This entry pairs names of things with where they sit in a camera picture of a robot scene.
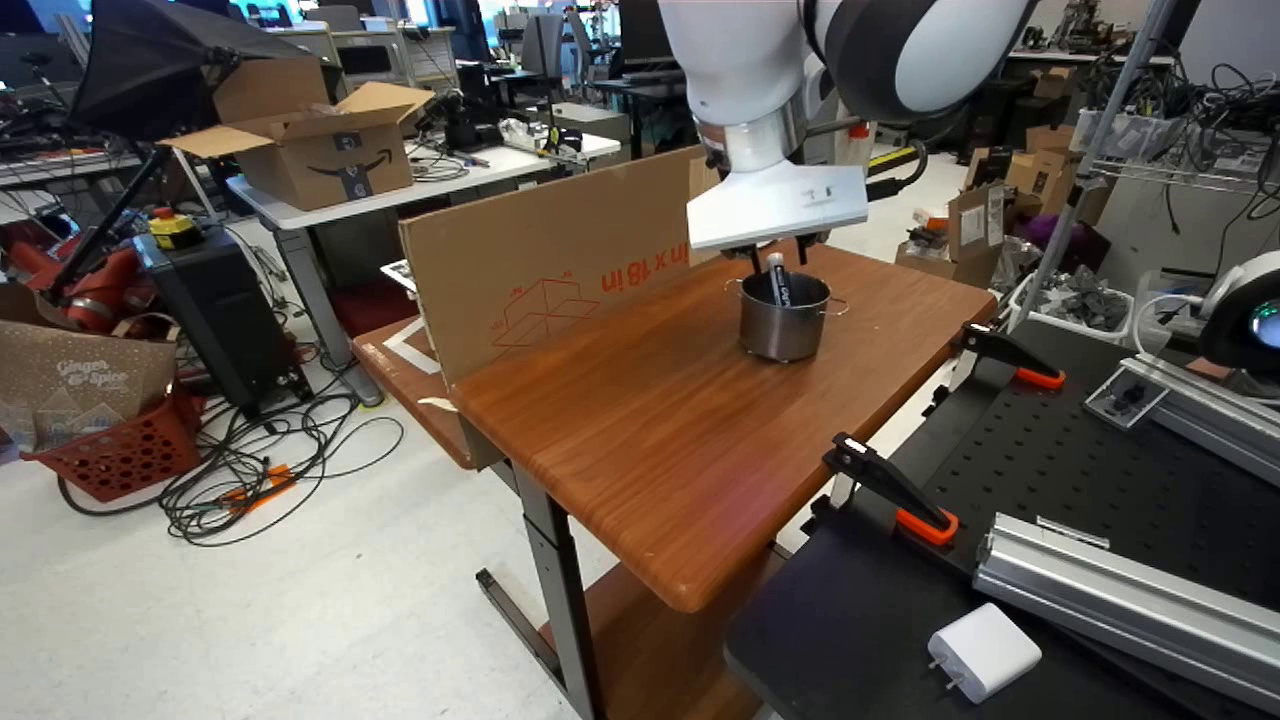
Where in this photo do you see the black clamp orange handle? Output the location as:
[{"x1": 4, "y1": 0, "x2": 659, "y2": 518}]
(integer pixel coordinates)
[
  {"x1": 821, "y1": 431, "x2": 963, "y2": 555},
  {"x1": 960, "y1": 319, "x2": 1074, "y2": 398}
]

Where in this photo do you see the brown paper bag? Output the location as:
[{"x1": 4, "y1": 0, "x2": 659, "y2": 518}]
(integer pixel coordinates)
[{"x1": 0, "y1": 285, "x2": 180, "y2": 456}]

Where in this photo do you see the brown wooden table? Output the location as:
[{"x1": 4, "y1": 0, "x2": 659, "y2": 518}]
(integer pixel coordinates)
[{"x1": 350, "y1": 235, "x2": 999, "y2": 720}]

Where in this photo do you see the white power adapter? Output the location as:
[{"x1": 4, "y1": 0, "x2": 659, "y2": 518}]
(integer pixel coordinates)
[{"x1": 926, "y1": 600, "x2": 1049, "y2": 708}]

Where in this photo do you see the open Amazon cardboard box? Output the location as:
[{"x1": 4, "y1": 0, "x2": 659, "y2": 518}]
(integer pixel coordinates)
[{"x1": 161, "y1": 51, "x2": 439, "y2": 215}]

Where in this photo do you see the black floor cable bundle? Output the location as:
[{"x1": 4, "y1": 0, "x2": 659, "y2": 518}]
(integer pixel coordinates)
[{"x1": 52, "y1": 386, "x2": 414, "y2": 553}]

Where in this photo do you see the silver metal pot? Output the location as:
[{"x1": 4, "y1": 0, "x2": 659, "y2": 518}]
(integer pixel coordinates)
[{"x1": 735, "y1": 268, "x2": 838, "y2": 368}]

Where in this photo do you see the yellow red emergency stop button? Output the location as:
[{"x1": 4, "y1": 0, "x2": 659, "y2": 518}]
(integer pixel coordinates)
[{"x1": 143, "y1": 203, "x2": 204, "y2": 255}]

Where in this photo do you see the red plastic object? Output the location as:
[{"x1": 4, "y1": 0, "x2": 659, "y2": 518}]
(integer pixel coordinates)
[{"x1": 4, "y1": 233, "x2": 155, "y2": 336}]

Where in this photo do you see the black umbrella reflector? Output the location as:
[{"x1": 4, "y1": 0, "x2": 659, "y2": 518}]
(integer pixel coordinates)
[{"x1": 70, "y1": 0, "x2": 316, "y2": 145}]

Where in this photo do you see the white work table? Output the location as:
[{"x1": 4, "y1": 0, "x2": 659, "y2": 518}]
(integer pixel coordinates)
[{"x1": 222, "y1": 138, "x2": 574, "y2": 405}]

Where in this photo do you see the grey metal pole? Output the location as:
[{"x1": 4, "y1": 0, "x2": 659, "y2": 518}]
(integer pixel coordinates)
[{"x1": 1010, "y1": 0, "x2": 1186, "y2": 334}]

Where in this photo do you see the plain aluminium rail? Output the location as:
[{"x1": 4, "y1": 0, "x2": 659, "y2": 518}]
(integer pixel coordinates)
[{"x1": 973, "y1": 512, "x2": 1280, "y2": 720}]

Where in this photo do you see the red plastic basket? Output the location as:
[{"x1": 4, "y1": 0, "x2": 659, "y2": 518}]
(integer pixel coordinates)
[{"x1": 22, "y1": 393, "x2": 207, "y2": 508}]

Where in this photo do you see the aluminium rail with bracket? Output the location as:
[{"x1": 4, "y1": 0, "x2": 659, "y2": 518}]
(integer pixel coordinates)
[{"x1": 1081, "y1": 349, "x2": 1280, "y2": 492}]

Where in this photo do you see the brown cardboard board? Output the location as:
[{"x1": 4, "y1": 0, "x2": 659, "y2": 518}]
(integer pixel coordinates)
[{"x1": 396, "y1": 142, "x2": 724, "y2": 393}]

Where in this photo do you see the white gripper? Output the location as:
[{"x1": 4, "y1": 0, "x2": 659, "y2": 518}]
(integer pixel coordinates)
[{"x1": 683, "y1": 163, "x2": 872, "y2": 306}]

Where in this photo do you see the black equipment box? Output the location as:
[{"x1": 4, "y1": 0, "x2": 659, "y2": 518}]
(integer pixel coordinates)
[{"x1": 131, "y1": 226, "x2": 294, "y2": 411}]

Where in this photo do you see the black perforated breadboard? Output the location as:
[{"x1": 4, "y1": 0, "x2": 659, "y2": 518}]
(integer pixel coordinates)
[{"x1": 724, "y1": 313, "x2": 1280, "y2": 720}]

